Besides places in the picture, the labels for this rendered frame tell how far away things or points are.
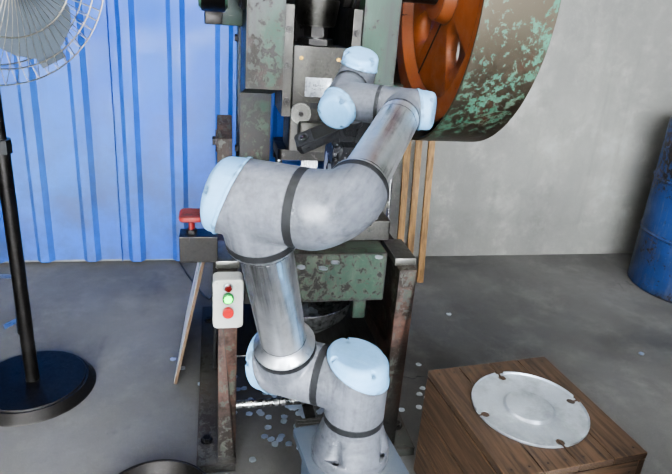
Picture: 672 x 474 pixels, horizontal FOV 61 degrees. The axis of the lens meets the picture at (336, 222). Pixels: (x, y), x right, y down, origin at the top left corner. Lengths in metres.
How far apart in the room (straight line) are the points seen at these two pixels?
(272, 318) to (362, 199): 0.29
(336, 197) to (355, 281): 0.87
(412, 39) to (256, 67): 0.66
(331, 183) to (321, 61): 0.85
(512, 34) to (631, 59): 2.17
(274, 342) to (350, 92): 0.48
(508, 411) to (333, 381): 0.63
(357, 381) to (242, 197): 0.43
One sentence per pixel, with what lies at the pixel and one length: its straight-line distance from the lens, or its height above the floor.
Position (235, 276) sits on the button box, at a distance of 1.46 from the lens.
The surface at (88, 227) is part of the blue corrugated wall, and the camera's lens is 2.99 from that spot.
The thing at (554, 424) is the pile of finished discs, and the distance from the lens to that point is 1.59.
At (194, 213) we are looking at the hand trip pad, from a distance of 1.49.
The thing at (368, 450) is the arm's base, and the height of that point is 0.51.
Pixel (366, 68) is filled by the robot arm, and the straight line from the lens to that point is 1.20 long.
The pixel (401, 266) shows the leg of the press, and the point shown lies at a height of 0.62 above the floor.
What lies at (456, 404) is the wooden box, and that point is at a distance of 1.56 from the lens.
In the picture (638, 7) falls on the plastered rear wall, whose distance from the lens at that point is 3.50.
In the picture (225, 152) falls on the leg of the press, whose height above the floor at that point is 0.80.
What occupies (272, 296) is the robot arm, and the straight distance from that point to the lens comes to 0.93.
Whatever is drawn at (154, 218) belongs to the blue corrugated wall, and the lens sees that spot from 2.96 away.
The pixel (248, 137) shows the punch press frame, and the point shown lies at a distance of 1.85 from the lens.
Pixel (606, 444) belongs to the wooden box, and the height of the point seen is 0.35.
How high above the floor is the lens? 1.27
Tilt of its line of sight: 20 degrees down
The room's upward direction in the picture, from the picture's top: 4 degrees clockwise
